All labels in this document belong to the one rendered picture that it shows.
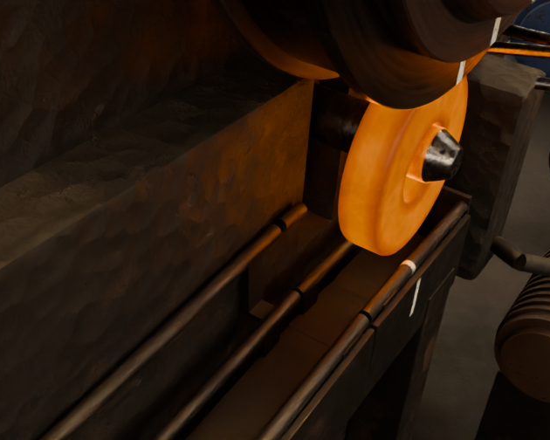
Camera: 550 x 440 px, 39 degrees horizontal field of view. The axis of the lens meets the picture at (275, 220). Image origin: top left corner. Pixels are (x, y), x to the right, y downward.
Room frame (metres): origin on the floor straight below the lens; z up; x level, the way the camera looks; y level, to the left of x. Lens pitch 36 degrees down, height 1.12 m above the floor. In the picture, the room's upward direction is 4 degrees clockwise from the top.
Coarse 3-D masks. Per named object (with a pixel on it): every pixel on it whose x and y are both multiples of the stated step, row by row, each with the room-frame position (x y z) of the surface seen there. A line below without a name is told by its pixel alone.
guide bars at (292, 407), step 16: (464, 208) 0.60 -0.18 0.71; (448, 224) 0.57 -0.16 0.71; (432, 240) 0.54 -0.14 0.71; (416, 256) 0.52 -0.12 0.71; (400, 272) 0.49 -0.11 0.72; (384, 288) 0.47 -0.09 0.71; (400, 288) 0.50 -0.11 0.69; (368, 304) 0.45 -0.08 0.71; (384, 304) 0.46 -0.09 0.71; (352, 320) 0.43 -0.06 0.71; (368, 320) 0.44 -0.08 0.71; (352, 336) 0.42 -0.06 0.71; (336, 352) 0.40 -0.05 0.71; (320, 368) 0.38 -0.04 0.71; (304, 384) 0.37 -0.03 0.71; (320, 384) 0.38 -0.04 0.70; (288, 400) 0.36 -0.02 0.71; (304, 400) 0.36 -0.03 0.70; (272, 416) 0.34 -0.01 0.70; (288, 416) 0.34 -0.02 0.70; (272, 432) 0.33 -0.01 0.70
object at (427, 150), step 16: (320, 96) 0.55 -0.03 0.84; (336, 96) 0.55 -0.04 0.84; (352, 96) 0.55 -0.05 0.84; (320, 112) 0.54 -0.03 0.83; (336, 112) 0.53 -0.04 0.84; (352, 112) 0.53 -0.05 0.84; (320, 128) 0.53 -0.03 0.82; (336, 128) 0.53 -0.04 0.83; (352, 128) 0.52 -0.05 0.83; (432, 128) 0.51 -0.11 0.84; (336, 144) 0.53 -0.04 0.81; (432, 144) 0.49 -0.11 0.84; (448, 144) 0.50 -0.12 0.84; (416, 160) 0.49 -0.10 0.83; (432, 160) 0.49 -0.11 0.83; (448, 160) 0.49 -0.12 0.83; (416, 176) 0.49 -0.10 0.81; (432, 176) 0.49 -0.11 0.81; (448, 176) 0.49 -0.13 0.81
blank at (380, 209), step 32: (448, 96) 0.53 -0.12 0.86; (384, 128) 0.47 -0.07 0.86; (416, 128) 0.48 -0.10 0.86; (448, 128) 0.54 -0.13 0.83; (352, 160) 0.46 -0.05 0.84; (384, 160) 0.45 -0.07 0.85; (352, 192) 0.45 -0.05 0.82; (384, 192) 0.45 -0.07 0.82; (416, 192) 0.52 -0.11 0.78; (352, 224) 0.46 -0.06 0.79; (384, 224) 0.46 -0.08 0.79; (416, 224) 0.52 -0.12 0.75
